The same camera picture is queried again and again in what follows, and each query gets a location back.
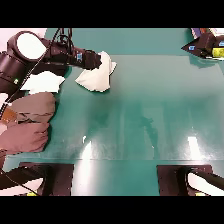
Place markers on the grey-brown garment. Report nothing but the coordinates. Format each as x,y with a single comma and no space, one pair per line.
36,105

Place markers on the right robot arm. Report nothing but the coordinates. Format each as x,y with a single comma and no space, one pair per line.
204,45

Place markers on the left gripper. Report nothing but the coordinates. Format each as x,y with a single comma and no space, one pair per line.
89,60

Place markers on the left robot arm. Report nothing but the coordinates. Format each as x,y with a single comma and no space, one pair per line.
20,63

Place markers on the red-brown garment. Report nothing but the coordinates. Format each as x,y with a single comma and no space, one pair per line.
25,138

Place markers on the orange-brown garment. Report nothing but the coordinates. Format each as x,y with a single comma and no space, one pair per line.
7,115

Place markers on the white garment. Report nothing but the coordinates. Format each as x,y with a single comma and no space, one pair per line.
43,82

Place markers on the off-white T-shirt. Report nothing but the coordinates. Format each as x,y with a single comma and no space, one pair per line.
98,78

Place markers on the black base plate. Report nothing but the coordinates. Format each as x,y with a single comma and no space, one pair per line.
169,180
63,180

